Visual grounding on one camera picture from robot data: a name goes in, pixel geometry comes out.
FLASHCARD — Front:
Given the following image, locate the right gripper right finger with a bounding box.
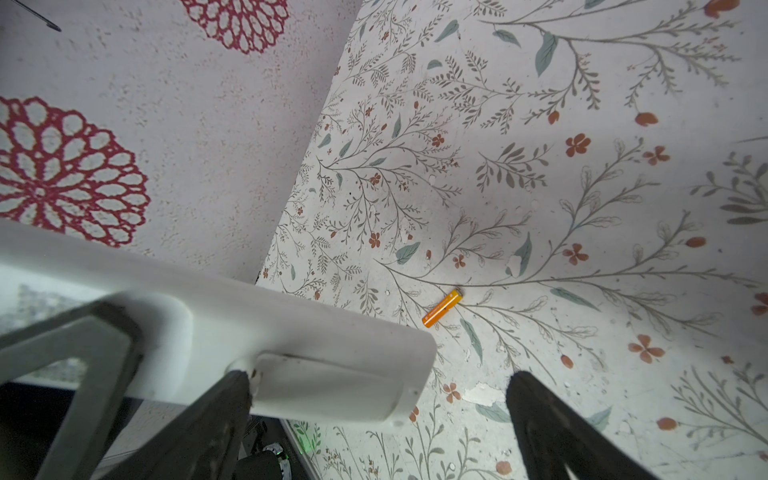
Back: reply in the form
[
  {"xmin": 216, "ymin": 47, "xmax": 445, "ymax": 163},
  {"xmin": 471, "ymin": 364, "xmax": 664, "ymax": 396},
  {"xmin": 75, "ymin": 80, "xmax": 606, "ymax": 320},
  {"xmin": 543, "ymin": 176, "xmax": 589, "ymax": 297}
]
[{"xmin": 506, "ymin": 371, "xmax": 654, "ymax": 479}]

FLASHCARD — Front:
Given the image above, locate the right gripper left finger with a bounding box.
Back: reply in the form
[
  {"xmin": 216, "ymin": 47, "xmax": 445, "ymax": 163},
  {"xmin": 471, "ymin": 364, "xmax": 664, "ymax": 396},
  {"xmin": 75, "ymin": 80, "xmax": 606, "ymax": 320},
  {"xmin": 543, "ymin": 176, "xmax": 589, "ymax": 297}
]
[{"xmin": 105, "ymin": 371, "xmax": 252, "ymax": 479}]

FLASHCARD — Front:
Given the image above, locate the white remote control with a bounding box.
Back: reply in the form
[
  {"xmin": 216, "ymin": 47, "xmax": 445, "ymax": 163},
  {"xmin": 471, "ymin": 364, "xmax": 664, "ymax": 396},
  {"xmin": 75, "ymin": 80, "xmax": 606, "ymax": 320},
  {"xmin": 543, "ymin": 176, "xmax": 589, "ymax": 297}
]
[{"xmin": 1, "ymin": 220, "xmax": 437, "ymax": 430}]

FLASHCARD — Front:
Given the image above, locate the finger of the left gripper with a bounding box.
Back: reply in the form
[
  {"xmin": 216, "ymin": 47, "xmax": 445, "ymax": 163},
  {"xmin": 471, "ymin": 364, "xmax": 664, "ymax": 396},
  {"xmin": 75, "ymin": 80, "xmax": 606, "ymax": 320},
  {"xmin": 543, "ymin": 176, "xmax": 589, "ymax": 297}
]
[{"xmin": 1, "ymin": 301, "xmax": 143, "ymax": 479}]

